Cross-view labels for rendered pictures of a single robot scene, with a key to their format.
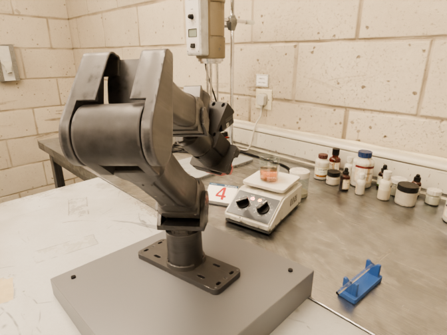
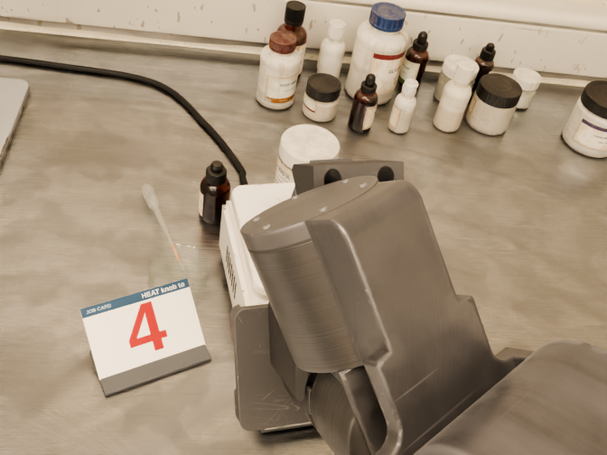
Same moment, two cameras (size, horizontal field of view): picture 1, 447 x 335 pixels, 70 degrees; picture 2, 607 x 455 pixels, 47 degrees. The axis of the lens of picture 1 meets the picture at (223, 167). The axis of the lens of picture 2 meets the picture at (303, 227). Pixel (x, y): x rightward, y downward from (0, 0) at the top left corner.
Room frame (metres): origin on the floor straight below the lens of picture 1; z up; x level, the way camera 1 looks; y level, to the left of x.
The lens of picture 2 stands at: (0.57, 0.22, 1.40)
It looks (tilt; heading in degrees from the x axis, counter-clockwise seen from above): 45 degrees down; 304
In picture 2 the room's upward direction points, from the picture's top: 12 degrees clockwise
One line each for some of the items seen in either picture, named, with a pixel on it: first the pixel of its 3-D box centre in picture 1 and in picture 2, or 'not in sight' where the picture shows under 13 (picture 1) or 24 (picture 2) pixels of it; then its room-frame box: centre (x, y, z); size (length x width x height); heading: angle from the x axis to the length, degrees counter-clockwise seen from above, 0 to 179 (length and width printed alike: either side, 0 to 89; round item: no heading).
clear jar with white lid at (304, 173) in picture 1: (298, 183); (304, 172); (0.88, -0.23, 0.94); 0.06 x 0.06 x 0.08
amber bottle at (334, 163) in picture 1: (334, 161); (290, 41); (1.05, -0.39, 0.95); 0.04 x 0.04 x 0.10
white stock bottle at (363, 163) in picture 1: (362, 168); (378, 52); (0.96, -0.45, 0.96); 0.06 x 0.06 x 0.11
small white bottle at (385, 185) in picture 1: (385, 185); (455, 96); (0.86, -0.47, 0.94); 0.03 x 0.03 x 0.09
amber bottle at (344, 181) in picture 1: (345, 178); (365, 101); (0.92, -0.38, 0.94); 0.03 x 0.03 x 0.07
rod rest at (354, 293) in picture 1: (361, 279); not in sight; (0.48, -0.25, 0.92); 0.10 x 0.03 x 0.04; 129
